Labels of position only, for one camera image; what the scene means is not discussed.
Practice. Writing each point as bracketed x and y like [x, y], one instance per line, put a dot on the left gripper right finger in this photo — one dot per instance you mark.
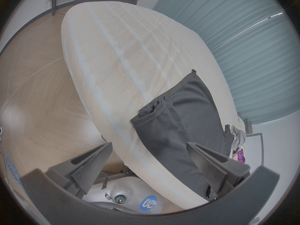
[211, 165]

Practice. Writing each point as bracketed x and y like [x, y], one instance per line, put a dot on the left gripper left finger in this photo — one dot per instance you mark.
[91, 165]

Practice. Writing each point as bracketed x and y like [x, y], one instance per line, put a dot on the black T-shirt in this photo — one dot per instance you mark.
[182, 116]

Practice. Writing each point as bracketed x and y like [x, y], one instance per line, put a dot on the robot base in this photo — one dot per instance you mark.
[129, 186]

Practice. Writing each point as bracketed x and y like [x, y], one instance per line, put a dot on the bed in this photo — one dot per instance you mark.
[117, 55]

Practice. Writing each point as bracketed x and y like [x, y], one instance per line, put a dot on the pink garment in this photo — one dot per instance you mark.
[234, 157]

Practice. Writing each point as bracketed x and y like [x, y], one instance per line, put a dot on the purple garment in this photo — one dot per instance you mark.
[241, 157]

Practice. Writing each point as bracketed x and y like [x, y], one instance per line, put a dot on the grey garment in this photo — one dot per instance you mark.
[240, 137]

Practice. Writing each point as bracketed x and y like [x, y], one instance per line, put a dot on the white printed pillow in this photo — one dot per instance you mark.
[241, 123]

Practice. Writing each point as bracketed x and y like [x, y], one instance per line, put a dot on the blue-green curtain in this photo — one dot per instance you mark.
[257, 78]
[211, 13]

